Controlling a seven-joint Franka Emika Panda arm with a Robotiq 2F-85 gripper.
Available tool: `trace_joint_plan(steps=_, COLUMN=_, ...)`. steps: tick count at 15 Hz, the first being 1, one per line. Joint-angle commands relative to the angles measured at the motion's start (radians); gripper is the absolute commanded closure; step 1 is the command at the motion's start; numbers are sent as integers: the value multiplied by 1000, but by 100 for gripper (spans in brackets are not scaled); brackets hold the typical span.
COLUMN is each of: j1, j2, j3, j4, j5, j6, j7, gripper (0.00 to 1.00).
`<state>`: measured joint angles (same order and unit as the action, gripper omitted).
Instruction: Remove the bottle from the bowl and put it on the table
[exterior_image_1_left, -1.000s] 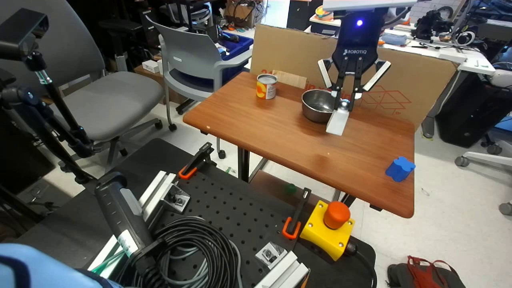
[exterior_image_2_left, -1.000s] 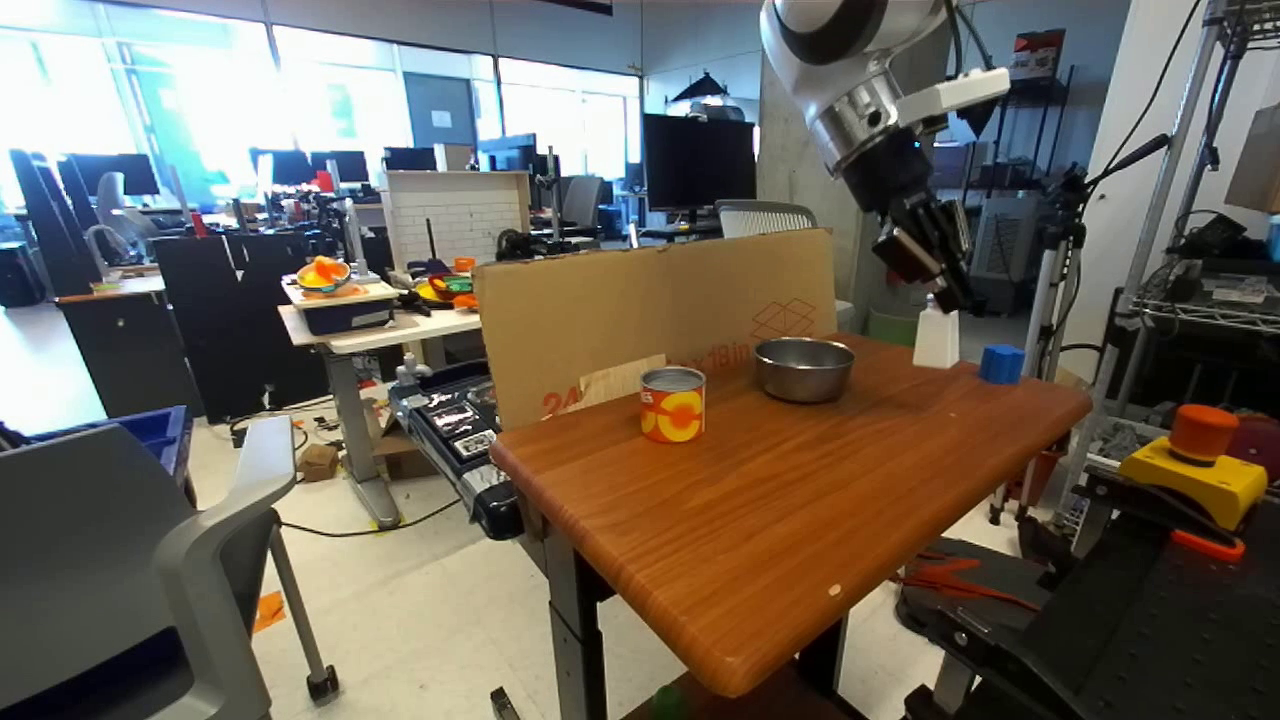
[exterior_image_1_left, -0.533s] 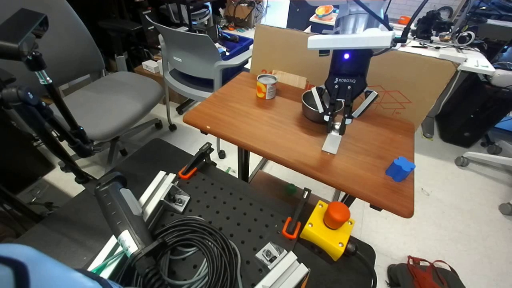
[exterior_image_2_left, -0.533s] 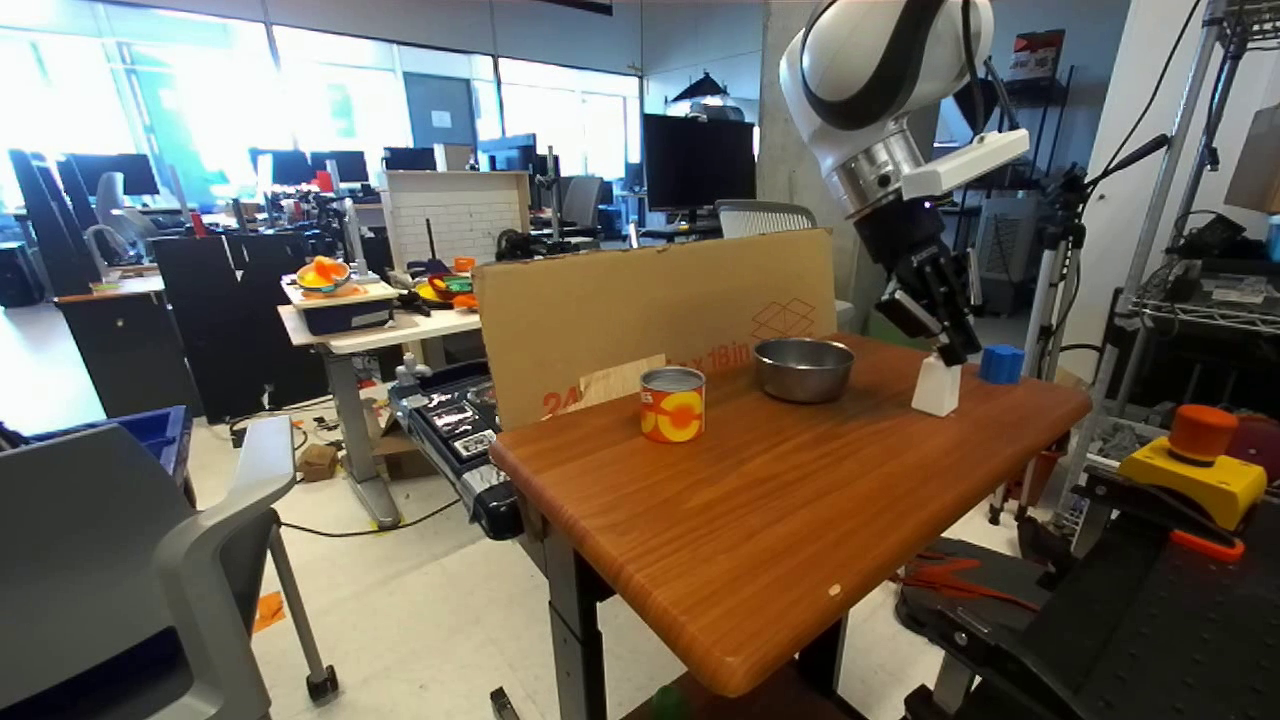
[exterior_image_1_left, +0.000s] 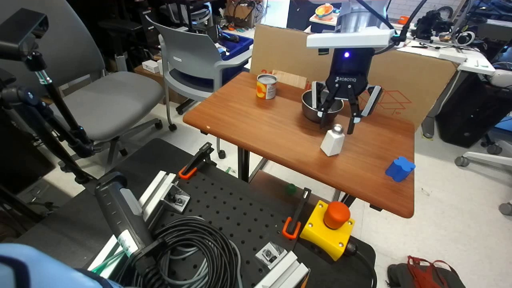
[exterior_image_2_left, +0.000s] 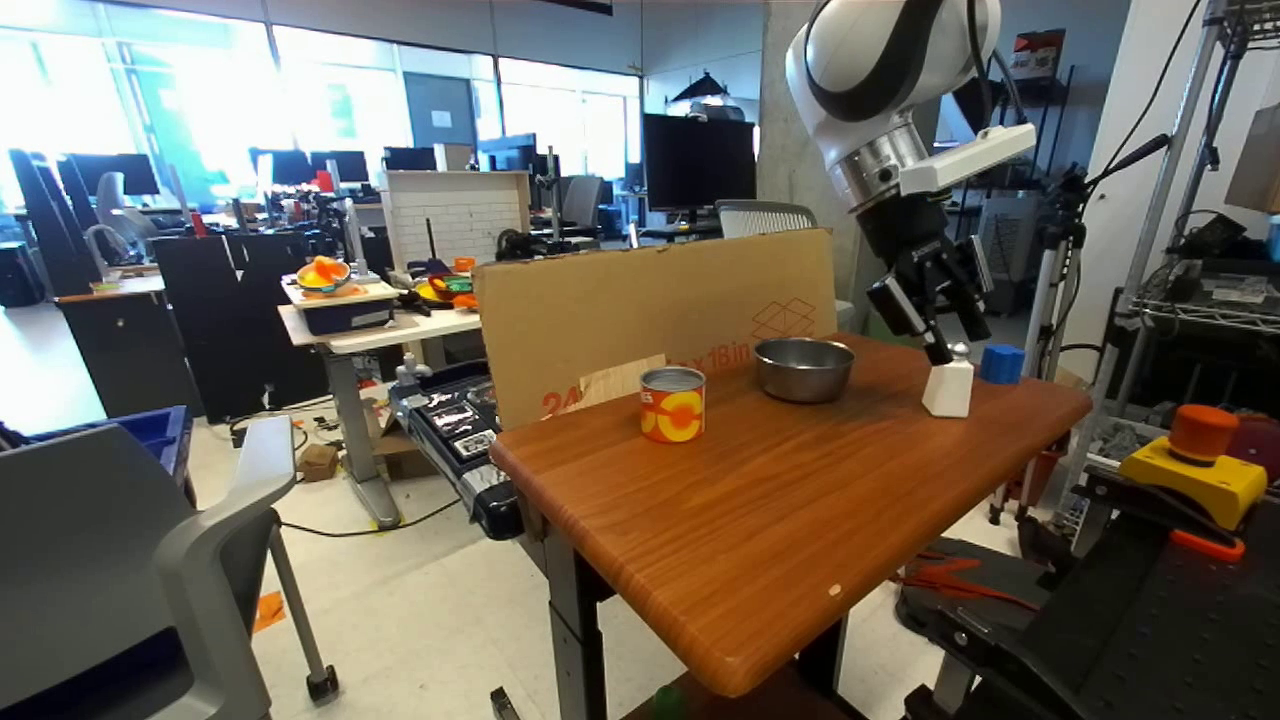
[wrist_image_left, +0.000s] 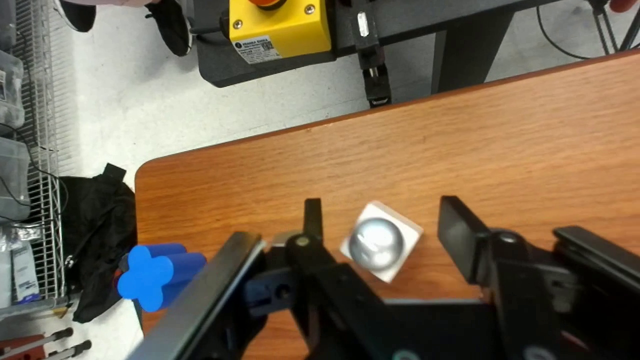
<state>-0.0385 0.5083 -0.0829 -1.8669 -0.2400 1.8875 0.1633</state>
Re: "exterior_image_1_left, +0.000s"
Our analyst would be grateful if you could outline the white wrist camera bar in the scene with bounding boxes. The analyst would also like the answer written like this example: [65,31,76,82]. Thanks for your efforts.
[305,28,399,58]

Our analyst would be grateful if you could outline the red and black bag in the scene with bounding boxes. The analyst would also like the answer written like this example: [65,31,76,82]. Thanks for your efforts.
[385,255,467,288]

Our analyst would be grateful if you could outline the long aluminium rail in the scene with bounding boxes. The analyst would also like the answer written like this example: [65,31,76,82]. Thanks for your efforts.
[86,170,191,276]

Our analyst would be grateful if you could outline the black table leg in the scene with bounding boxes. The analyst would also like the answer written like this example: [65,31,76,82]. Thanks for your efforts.
[236,146,252,183]

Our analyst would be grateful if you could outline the small white bottle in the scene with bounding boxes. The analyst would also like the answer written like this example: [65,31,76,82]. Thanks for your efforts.
[318,122,347,159]

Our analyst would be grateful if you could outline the short aluminium rail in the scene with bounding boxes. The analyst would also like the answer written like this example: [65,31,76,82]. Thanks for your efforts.
[252,242,311,288]

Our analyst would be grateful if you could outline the light grey plastic chair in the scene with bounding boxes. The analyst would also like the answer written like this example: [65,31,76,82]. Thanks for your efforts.
[143,15,255,133]

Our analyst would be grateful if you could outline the orange and black clamp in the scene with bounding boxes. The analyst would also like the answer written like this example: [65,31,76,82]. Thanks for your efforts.
[177,141,215,183]
[279,188,313,242]

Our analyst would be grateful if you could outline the black power box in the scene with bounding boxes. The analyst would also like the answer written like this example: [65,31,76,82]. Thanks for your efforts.
[94,170,156,260]

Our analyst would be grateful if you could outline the blue storage bin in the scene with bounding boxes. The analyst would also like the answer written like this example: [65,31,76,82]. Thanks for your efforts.
[214,31,255,61]

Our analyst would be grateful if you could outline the white cluttered desk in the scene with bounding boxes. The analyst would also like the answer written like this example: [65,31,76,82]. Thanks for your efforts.
[396,21,499,77]

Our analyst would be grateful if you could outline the black perforated base board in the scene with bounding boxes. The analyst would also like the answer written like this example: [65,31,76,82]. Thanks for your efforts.
[14,138,377,288]

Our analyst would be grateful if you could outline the black backpack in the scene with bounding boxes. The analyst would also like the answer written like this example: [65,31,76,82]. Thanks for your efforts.
[435,71,512,149]

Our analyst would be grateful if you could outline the tin can with orange label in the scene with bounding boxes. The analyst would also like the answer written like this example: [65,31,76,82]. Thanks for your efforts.
[254,73,279,103]

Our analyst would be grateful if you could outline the cardboard back panel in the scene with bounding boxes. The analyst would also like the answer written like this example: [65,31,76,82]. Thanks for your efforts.
[247,23,460,130]

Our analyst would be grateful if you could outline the coiled black cable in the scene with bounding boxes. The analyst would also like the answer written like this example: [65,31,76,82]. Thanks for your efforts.
[129,215,244,288]

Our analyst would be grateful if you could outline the yellow emergency stop box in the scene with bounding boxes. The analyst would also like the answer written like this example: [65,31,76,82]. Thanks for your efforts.
[299,201,356,263]

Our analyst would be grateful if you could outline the metal bowl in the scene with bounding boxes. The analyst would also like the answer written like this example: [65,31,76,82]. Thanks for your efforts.
[299,89,345,125]

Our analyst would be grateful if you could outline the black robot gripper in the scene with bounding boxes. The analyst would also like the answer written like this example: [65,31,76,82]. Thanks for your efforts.
[310,47,383,137]

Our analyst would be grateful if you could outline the grey padded office chair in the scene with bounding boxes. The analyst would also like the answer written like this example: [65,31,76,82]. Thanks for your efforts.
[0,0,179,165]

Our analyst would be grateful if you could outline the blue cloth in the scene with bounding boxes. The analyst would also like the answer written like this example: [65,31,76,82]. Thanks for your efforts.
[0,242,124,288]

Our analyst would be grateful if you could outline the black camera tripod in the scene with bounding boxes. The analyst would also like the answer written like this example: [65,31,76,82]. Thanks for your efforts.
[0,50,99,186]

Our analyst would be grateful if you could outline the black camera on tripod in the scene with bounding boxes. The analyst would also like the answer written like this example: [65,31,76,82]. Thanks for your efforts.
[0,7,51,55]

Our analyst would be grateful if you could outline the blue cube block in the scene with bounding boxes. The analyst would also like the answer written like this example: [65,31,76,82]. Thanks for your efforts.
[383,156,417,185]

